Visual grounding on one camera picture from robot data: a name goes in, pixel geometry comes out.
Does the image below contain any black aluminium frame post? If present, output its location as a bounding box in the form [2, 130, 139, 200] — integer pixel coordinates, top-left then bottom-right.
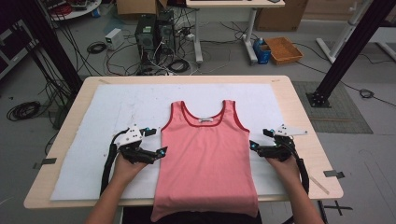
[305, 0, 396, 108]
[17, 0, 84, 96]

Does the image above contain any black computer tower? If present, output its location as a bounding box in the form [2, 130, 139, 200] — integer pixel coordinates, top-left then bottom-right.
[154, 9, 177, 58]
[134, 13, 158, 65]

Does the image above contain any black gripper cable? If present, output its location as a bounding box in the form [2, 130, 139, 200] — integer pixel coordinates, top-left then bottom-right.
[99, 127, 131, 197]
[288, 136, 311, 195]

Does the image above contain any blue box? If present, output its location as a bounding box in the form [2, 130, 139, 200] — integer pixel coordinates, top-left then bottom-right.
[252, 37, 272, 65]

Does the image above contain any person's left hand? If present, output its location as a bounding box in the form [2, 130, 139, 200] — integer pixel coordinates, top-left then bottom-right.
[111, 153, 149, 187]

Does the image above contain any light wooden table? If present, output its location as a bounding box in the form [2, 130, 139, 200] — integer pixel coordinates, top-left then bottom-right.
[22, 75, 345, 210]

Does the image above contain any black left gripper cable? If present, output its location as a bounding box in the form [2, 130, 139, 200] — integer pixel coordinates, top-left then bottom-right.
[99, 127, 131, 197]

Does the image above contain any white metal stand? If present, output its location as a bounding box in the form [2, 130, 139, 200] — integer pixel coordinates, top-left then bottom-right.
[315, 0, 373, 64]

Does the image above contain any person's dark clothing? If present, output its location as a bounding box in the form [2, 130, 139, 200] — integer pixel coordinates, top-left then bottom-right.
[122, 205, 263, 224]

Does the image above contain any round white table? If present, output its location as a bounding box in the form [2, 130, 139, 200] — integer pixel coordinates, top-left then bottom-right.
[43, 0, 103, 21]

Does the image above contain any cardboard box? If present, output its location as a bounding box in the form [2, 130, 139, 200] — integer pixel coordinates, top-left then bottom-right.
[116, 0, 168, 17]
[254, 0, 310, 33]

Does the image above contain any white foam mat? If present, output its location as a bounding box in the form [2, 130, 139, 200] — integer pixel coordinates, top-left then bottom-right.
[49, 82, 311, 202]

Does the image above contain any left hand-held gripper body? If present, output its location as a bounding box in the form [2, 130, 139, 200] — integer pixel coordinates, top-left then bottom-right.
[113, 123, 157, 165]

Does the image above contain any grey shelf unit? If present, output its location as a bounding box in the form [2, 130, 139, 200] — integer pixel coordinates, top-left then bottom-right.
[0, 19, 40, 80]

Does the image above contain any pink tank top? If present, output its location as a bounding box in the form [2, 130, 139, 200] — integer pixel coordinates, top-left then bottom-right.
[149, 99, 260, 222]

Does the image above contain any white power supply box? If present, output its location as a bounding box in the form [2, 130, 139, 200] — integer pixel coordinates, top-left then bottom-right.
[104, 28, 125, 51]

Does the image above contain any person's right hand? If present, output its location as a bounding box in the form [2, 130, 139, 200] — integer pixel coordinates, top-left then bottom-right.
[264, 154, 302, 188]

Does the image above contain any black tape strip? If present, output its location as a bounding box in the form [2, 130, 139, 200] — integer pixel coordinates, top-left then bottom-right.
[323, 169, 346, 180]
[33, 157, 58, 170]

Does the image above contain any grey floor mat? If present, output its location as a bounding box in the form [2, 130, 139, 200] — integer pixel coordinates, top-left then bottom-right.
[291, 80, 374, 135]

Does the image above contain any coiled black cable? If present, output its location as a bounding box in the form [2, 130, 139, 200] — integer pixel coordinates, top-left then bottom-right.
[167, 58, 191, 75]
[6, 100, 42, 122]
[86, 40, 107, 55]

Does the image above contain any white desk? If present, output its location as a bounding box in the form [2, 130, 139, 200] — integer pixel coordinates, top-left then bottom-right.
[185, 0, 286, 65]

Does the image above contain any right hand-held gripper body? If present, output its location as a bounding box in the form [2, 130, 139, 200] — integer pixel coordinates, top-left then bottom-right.
[258, 123, 309, 163]

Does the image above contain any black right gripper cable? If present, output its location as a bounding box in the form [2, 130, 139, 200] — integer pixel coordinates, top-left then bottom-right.
[288, 136, 311, 195]

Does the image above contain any thin wooden stick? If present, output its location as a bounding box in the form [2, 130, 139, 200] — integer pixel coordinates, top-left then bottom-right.
[307, 175, 331, 196]

